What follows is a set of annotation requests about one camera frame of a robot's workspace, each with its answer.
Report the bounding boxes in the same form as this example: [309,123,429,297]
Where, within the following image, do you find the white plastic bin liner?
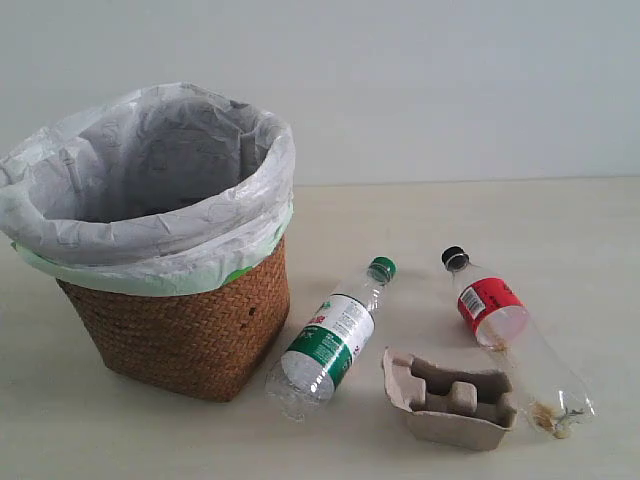
[1,83,296,297]

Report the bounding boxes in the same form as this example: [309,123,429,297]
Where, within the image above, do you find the clear bottle red label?
[441,246,596,439]

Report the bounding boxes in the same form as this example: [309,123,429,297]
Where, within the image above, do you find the woven wicker waste basket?
[58,241,290,402]

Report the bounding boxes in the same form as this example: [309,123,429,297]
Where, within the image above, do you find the clear bottle green label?
[265,256,397,421]

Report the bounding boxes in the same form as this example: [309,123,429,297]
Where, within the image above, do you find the grey cardboard pulp tray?
[381,348,518,451]

